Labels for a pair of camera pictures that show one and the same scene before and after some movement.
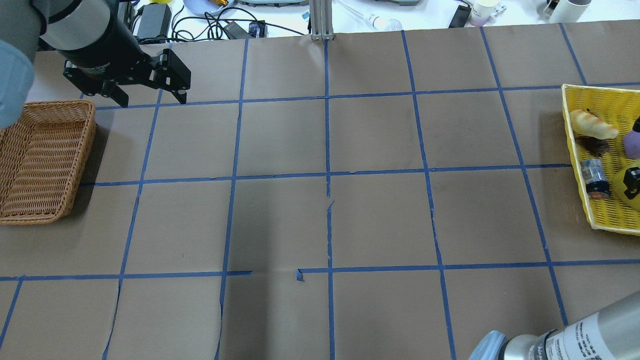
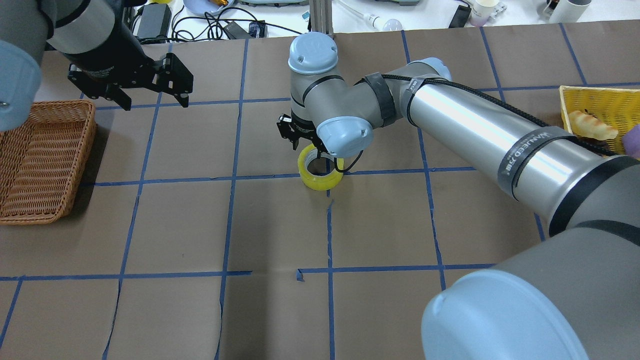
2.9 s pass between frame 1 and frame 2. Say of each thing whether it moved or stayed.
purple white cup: stayed
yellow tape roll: moved
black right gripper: moved
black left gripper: stayed
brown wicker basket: stayed
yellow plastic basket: stayed
